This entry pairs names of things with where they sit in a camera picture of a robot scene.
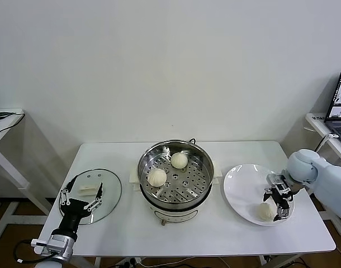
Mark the perforated steel steamer basket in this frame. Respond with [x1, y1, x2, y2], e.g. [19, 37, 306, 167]
[136, 140, 215, 204]

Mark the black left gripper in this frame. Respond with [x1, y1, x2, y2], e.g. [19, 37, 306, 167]
[58, 177, 105, 238]

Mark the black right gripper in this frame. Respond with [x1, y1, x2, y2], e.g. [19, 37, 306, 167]
[262, 182, 296, 223]

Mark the round white plate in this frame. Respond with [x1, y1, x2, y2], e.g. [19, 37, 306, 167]
[222, 164, 295, 226]

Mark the black left camera cable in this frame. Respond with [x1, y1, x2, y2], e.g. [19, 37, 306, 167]
[13, 239, 59, 263]

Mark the white electric cooking pot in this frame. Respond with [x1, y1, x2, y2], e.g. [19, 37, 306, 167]
[129, 161, 223, 226]

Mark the white floor power strip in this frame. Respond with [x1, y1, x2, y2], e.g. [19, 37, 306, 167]
[114, 258, 143, 268]

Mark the round glass pot lid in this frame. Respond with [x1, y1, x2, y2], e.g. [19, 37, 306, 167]
[58, 167, 122, 226]

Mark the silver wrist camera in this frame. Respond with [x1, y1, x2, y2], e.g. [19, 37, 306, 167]
[266, 173, 286, 186]
[31, 234, 69, 255]

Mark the white steamed baozi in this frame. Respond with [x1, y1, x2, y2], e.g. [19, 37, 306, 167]
[170, 152, 188, 169]
[255, 203, 277, 223]
[147, 168, 168, 187]

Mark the white side table with adapter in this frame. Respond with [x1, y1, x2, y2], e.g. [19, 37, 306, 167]
[0, 108, 48, 241]

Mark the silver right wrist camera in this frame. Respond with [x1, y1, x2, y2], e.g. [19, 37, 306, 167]
[266, 173, 286, 186]

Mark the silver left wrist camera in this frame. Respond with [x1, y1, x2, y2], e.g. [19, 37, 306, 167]
[31, 234, 69, 255]

